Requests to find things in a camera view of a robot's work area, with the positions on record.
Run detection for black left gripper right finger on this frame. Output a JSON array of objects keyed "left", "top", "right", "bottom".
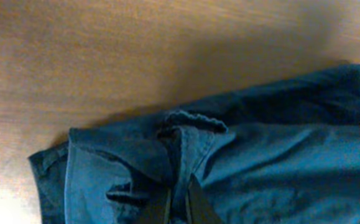
[{"left": 185, "top": 174, "right": 223, "bottom": 224}]

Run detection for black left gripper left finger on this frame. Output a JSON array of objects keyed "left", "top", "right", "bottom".
[{"left": 136, "top": 189, "right": 172, "bottom": 224}]

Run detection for navy blue shorts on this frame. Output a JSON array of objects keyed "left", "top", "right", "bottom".
[{"left": 29, "top": 64, "right": 360, "bottom": 223}]

